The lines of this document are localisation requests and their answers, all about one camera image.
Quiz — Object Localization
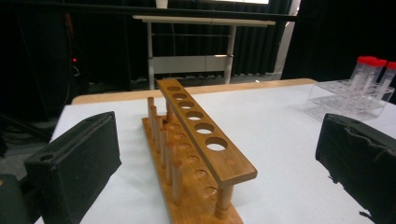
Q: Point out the clear acrylic test tube rack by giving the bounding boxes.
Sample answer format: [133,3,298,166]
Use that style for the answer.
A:
[304,78,396,122]

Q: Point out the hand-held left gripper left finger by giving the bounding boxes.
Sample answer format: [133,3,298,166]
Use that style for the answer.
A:
[23,111,122,224]

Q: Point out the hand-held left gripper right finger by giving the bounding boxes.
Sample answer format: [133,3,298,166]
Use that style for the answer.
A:
[315,112,396,224]

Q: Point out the wooden test tube rack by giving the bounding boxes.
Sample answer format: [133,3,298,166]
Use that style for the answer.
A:
[141,77,259,224]

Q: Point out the black curtain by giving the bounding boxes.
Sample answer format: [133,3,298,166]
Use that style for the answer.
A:
[0,0,396,94]

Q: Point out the red-capped clear test tube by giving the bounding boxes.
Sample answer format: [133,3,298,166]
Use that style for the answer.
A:
[348,55,378,90]
[363,58,389,91]
[377,61,396,94]

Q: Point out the white metal-frame desk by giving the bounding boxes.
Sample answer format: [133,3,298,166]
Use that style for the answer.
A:
[132,14,276,91]

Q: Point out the black floor stand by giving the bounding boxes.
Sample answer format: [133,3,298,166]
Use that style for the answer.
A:
[0,111,52,157]

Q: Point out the white upright panel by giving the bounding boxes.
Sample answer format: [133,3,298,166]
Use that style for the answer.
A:
[273,0,302,80]

